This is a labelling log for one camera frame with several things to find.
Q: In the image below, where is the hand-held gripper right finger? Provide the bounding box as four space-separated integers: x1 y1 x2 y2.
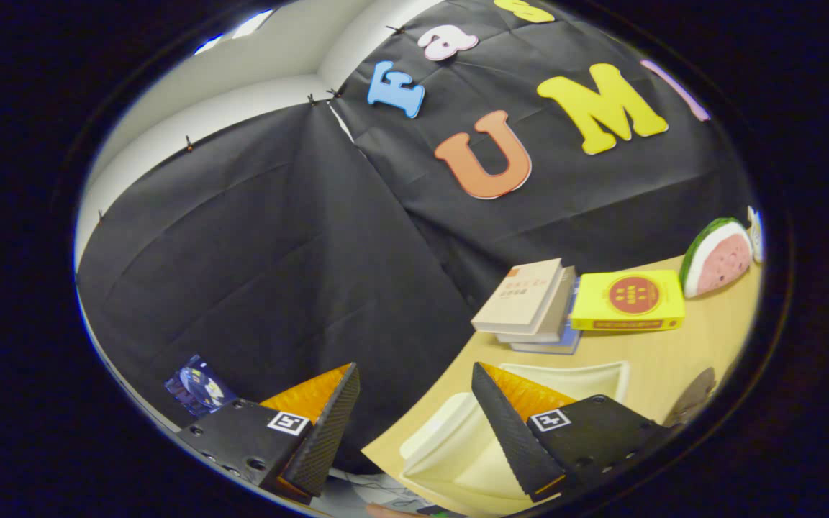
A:
470 362 674 503

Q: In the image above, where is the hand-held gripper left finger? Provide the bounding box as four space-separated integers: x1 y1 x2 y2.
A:
173 362 361 504

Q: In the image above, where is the cream fabric storage box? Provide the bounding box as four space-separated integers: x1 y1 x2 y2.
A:
399 361 632 502

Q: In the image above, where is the brown fuzzy shoe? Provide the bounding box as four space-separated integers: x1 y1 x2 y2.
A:
662 367 717 427

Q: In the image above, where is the blue book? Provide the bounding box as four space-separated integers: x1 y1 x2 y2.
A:
509 279 582 355

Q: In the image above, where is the grey book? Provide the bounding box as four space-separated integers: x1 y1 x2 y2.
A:
495 265 578 345

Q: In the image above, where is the beige book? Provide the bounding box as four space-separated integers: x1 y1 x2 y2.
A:
471 258 567 336

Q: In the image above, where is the yellow book with red circle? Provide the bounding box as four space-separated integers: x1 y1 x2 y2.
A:
570 270 687 332

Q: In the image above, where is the watermelon slice plush toy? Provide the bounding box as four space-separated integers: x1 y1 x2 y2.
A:
679 217 755 299

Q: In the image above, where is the white plush toy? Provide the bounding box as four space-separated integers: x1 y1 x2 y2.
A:
747 206 765 264

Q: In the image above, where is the long ceiling light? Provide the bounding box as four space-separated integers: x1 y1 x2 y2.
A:
194 8 276 56

